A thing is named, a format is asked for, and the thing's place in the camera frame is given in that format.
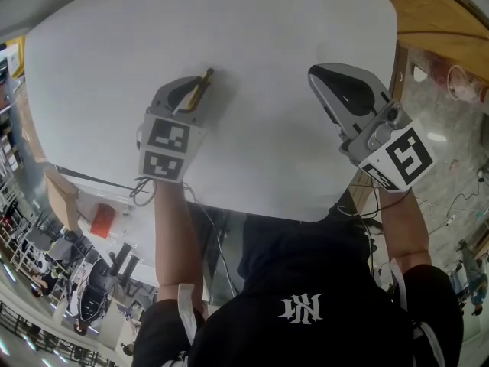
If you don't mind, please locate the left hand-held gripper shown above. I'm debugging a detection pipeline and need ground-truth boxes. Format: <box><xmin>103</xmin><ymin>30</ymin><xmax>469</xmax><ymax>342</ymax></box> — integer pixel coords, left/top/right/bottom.
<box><xmin>136</xmin><ymin>75</ymin><xmax>212</xmax><ymax>185</ymax></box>

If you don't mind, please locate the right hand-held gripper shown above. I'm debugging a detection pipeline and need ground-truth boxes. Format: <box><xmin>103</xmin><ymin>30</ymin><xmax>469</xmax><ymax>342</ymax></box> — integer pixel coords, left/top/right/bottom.
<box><xmin>307</xmin><ymin>63</ymin><xmax>438</xmax><ymax>194</ymax></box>

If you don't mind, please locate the person's left forearm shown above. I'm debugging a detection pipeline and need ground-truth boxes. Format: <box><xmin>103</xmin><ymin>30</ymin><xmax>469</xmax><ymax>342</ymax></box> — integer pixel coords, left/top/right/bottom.
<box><xmin>152</xmin><ymin>177</ymin><xmax>210</xmax><ymax>310</ymax></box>

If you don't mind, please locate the person's right forearm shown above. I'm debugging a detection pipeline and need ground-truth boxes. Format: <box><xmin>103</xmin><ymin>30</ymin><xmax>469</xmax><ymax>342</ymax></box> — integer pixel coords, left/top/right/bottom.
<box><xmin>375</xmin><ymin>187</ymin><xmax>433</xmax><ymax>274</ymax></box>

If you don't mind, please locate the red box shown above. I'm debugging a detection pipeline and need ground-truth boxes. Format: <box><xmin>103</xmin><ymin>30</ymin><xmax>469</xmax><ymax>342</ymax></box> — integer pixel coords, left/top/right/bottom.
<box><xmin>89</xmin><ymin>203</ymin><xmax>117</xmax><ymax>239</ymax></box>

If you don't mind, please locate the brown cardboard box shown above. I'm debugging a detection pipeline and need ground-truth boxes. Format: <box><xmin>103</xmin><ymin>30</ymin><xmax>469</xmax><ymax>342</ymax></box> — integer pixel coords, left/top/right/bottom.
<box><xmin>44</xmin><ymin>167</ymin><xmax>81</xmax><ymax>232</ymax></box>

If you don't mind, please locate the black cylinder pair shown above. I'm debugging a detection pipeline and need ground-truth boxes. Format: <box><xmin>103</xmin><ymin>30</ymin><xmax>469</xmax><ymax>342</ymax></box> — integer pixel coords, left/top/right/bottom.
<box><xmin>108</xmin><ymin>242</ymin><xmax>141</xmax><ymax>283</ymax></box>

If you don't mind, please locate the white table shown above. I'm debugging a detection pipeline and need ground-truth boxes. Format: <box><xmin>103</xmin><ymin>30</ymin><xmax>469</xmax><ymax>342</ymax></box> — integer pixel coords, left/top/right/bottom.
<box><xmin>23</xmin><ymin>0</ymin><xmax>399</xmax><ymax>223</ymax></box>

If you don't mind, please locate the wooden workbench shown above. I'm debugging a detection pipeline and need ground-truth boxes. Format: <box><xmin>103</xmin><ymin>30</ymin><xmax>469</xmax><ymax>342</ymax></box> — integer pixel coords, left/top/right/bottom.
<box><xmin>377</xmin><ymin>0</ymin><xmax>489</xmax><ymax>86</ymax></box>

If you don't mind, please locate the black and white robot machine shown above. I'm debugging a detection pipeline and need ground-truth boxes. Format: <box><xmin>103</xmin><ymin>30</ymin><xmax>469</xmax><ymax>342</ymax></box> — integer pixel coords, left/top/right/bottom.
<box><xmin>67</xmin><ymin>256</ymin><xmax>118</xmax><ymax>330</ymax></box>

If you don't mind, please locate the person's black printed shirt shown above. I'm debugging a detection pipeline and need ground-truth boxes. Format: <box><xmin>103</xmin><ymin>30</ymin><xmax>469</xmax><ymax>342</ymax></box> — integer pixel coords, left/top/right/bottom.
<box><xmin>131</xmin><ymin>203</ymin><xmax>465</xmax><ymax>367</ymax></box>

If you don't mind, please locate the yellow framed board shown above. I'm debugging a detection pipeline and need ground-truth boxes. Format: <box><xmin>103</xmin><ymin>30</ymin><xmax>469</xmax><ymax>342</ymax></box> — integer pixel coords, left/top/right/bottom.
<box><xmin>4</xmin><ymin>35</ymin><xmax>27</xmax><ymax>80</ymax></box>

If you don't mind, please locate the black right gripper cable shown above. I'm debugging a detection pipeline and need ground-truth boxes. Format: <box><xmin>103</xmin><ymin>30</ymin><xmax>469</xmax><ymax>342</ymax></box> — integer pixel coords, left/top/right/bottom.
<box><xmin>329</xmin><ymin>187</ymin><xmax>413</xmax><ymax>282</ymax></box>

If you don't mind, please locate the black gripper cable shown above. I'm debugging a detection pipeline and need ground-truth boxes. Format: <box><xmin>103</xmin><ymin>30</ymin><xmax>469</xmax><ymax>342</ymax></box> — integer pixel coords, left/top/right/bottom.
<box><xmin>329</xmin><ymin>187</ymin><xmax>413</xmax><ymax>282</ymax></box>
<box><xmin>128</xmin><ymin>175</ymin><xmax>240</xmax><ymax>298</ymax></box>

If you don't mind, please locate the white floor cable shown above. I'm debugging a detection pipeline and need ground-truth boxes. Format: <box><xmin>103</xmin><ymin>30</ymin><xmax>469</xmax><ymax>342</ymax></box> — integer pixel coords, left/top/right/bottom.
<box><xmin>426</xmin><ymin>189</ymin><xmax>483</xmax><ymax>235</ymax></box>

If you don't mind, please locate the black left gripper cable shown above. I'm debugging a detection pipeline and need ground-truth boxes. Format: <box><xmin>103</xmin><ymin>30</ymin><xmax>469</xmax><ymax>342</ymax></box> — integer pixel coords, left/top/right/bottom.
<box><xmin>128</xmin><ymin>175</ymin><xmax>240</xmax><ymax>298</ymax></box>

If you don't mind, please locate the white right arm strap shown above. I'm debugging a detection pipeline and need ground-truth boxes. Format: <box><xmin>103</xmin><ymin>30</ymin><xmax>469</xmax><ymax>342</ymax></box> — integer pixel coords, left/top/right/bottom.
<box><xmin>388</xmin><ymin>257</ymin><xmax>409</xmax><ymax>311</ymax></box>

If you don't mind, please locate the white arm strap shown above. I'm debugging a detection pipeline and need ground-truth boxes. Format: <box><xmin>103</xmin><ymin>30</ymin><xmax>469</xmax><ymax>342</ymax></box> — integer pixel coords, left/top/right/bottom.
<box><xmin>388</xmin><ymin>257</ymin><xmax>409</xmax><ymax>311</ymax></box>
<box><xmin>176</xmin><ymin>282</ymin><xmax>199</xmax><ymax>349</ymax></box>

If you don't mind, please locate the white left arm strap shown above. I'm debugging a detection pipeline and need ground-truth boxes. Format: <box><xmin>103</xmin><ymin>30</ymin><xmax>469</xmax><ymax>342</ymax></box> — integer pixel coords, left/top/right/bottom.
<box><xmin>176</xmin><ymin>282</ymin><xmax>199</xmax><ymax>349</ymax></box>

